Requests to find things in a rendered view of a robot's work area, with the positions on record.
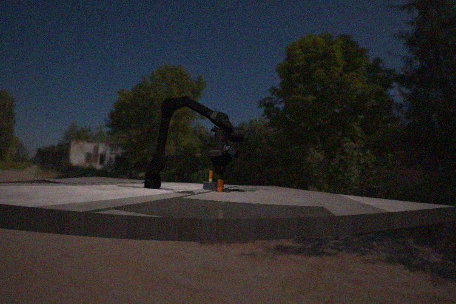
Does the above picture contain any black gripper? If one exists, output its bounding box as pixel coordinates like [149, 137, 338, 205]
[208, 140, 232, 176]

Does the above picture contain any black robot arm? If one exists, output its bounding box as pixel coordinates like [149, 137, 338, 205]
[144, 96, 244, 189]

